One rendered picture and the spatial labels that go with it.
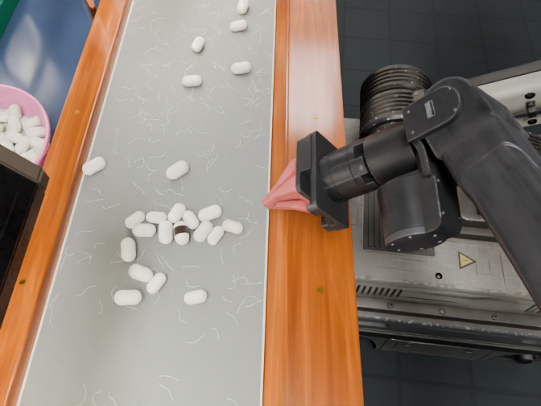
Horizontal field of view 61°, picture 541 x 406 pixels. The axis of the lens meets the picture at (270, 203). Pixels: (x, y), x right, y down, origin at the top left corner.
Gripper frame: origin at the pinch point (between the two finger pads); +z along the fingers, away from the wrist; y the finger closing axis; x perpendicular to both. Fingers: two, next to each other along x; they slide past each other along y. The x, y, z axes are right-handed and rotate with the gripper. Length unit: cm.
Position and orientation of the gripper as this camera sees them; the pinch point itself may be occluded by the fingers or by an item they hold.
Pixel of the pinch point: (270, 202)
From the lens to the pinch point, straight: 57.3
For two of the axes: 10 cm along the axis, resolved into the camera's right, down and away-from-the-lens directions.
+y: -0.4, 8.6, -5.1
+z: -7.6, 3.0, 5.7
